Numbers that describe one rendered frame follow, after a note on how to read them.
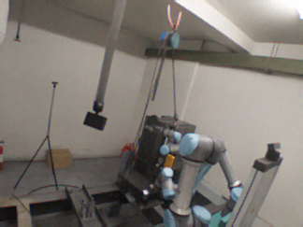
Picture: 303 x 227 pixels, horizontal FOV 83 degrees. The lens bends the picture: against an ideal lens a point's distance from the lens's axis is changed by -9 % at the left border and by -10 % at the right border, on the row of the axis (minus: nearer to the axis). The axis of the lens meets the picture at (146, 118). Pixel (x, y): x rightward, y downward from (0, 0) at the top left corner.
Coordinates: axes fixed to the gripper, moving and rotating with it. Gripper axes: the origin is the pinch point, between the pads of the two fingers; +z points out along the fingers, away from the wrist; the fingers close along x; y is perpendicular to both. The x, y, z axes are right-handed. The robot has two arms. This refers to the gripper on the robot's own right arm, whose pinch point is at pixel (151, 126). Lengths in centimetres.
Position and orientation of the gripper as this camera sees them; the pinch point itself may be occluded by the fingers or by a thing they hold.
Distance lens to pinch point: 180.0
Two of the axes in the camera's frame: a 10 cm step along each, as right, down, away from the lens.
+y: -2.4, 9.6, 1.6
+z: -7.9, -2.9, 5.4
